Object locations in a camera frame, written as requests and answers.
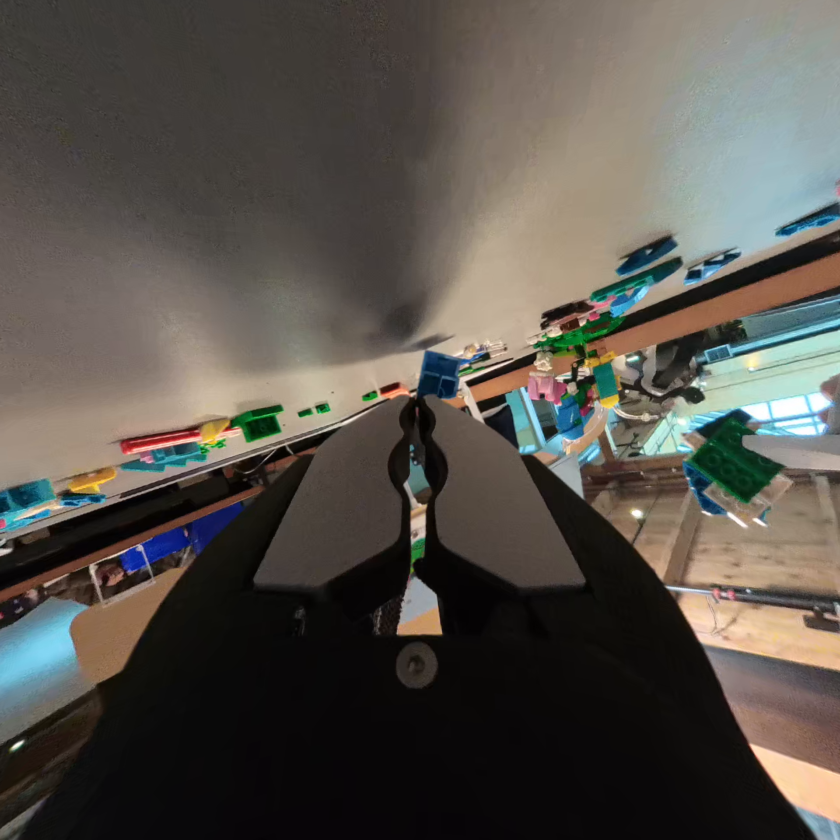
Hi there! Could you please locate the teal lego piece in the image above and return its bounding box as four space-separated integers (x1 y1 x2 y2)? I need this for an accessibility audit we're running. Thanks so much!
590 257 684 304

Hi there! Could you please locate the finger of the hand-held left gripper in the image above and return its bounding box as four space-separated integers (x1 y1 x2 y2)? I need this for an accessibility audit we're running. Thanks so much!
742 432 840 473

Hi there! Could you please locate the green lego base with flowers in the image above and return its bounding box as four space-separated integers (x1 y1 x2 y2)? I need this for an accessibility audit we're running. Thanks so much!
525 314 626 434

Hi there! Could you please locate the teal lego brick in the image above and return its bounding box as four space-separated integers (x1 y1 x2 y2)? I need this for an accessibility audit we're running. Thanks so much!
0 478 58 521

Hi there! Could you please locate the blue and white lego slope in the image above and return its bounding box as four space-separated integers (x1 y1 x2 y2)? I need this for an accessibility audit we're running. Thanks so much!
684 247 742 286

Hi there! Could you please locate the green lego brick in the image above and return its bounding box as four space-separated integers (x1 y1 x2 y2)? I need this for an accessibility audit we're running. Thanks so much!
230 405 285 443

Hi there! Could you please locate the long blue lego plate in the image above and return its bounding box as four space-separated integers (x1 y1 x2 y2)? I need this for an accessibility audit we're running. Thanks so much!
775 203 840 238

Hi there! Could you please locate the red lego rod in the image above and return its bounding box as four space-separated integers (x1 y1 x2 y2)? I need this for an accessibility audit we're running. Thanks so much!
119 429 206 455

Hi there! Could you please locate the multicoloured lego model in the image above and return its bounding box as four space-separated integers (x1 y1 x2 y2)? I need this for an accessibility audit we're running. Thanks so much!
682 409 786 528

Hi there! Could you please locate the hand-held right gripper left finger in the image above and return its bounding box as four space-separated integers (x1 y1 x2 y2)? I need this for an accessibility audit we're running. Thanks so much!
253 395 417 606

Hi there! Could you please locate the blue wedge lego plate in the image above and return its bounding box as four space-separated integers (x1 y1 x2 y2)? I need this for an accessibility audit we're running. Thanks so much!
616 235 679 277

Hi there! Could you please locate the blue storage bin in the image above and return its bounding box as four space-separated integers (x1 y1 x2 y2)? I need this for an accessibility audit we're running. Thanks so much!
117 504 245 573

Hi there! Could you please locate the blue hollow lego brick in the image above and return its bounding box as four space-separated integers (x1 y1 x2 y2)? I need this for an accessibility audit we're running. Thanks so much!
417 349 462 400

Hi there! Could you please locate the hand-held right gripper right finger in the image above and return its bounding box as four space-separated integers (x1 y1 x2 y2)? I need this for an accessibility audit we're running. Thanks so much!
419 394 587 613

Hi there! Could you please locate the black tripod rod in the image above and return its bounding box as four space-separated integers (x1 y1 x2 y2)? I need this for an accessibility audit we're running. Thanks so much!
668 583 840 634

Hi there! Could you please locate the teal lego plate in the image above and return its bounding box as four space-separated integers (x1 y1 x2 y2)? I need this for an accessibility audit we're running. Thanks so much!
121 442 209 473

